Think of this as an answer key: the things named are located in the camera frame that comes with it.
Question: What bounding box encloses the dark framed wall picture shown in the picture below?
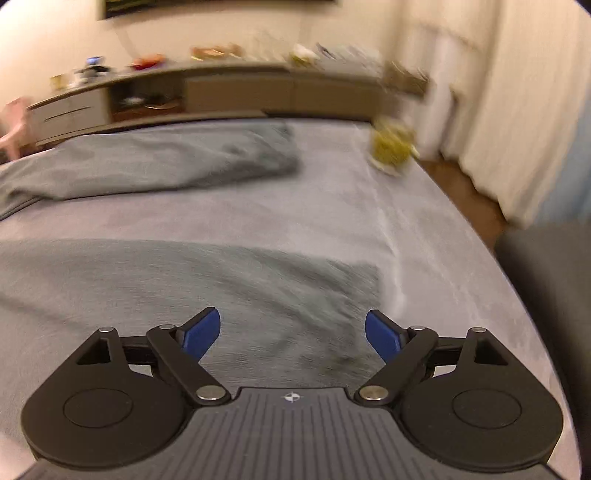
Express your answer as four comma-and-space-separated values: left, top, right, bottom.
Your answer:
102, 0, 335, 20

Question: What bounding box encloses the pile of white items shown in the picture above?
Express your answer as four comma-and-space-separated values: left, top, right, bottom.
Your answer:
288, 42, 385, 75

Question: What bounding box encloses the pink chair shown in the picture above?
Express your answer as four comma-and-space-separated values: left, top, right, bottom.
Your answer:
0, 97, 34, 162

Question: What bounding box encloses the dark grey chair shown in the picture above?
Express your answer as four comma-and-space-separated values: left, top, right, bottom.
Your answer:
494, 222, 591, 467

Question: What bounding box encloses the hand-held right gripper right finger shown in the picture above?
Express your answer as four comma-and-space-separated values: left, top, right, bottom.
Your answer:
353, 310, 509, 409

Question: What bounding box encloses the tray of snacks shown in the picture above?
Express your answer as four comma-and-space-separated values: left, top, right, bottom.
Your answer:
191, 43, 245, 62

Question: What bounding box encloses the cream curtain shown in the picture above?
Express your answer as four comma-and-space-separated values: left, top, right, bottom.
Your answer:
429, 0, 591, 228

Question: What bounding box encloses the long low sideboard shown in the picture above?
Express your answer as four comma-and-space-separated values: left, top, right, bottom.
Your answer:
25, 60, 430, 144

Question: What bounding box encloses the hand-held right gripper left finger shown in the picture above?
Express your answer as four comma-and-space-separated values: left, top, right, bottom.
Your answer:
76, 307, 232, 408

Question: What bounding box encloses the grey-green garment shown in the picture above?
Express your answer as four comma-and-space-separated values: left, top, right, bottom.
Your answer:
0, 121, 385, 393

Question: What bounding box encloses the black device with blue light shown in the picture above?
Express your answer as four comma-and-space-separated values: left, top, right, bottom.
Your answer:
75, 56, 114, 83

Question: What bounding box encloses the yellow-green cloth bundle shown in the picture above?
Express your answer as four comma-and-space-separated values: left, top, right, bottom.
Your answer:
366, 117, 422, 177

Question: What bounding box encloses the red plate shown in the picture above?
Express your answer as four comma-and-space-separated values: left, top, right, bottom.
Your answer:
128, 54, 167, 71

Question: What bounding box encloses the bed with grey sheet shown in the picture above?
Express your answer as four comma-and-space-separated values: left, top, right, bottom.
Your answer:
0, 116, 578, 480

